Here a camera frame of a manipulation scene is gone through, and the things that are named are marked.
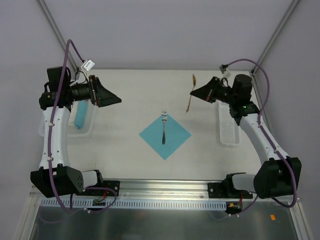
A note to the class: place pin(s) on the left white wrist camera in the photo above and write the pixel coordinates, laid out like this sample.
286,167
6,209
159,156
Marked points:
87,65

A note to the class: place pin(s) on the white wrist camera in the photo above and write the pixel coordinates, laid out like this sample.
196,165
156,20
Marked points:
87,65
224,69

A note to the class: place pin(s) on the aluminium frame post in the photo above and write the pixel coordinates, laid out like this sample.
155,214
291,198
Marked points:
290,10
52,23

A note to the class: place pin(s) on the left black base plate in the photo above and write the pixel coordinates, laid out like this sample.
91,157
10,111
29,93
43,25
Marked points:
107,186

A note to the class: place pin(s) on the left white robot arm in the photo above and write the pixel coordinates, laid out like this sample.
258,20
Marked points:
55,176

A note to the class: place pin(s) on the blue paper napkin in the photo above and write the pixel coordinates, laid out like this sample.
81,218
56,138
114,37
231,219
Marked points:
166,138

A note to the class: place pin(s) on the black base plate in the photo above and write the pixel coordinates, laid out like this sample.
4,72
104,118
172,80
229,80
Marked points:
107,186
218,190

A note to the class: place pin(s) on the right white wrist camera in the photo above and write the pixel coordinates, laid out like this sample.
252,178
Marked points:
224,69

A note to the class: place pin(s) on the left aluminium frame post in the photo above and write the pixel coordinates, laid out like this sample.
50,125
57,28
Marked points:
52,23

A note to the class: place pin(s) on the white slotted cable duct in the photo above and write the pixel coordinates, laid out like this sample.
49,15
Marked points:
148,204

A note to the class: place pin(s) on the right white plastic tray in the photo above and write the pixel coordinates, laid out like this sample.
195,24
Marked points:
229,133

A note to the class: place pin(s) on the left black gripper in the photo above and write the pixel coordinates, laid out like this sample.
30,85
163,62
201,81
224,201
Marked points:
94,90

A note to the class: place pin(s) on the aluminium mounting rail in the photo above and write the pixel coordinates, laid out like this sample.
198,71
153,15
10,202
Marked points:
141,189

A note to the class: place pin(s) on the left white plastic basket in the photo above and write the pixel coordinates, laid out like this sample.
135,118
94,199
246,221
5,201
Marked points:
85,125

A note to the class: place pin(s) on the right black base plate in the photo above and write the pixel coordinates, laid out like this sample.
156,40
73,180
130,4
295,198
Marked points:
218,190

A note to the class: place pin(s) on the orange sticker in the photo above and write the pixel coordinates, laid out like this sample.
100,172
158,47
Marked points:
272,217

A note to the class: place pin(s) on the right aluminium frame post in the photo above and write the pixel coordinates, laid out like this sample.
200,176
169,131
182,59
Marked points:
290,10

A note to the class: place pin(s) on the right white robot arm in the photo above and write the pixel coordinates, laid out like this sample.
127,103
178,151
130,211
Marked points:
279,173

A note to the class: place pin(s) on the silver fork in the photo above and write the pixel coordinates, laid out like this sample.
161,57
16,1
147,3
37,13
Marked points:
164,117

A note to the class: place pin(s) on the rolled blue napkin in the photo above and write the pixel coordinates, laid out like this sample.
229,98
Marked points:
80,114

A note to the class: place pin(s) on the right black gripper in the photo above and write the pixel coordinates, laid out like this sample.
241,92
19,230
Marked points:
211,90

